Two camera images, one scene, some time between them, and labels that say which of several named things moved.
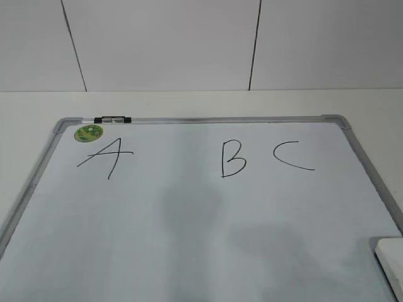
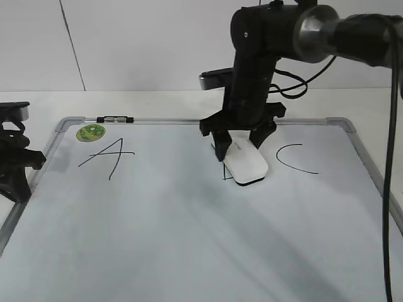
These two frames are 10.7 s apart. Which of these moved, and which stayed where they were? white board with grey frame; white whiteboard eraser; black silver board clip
Moved: white whiteboard eraser
Stayed: black silver board clip; white board with grey frame
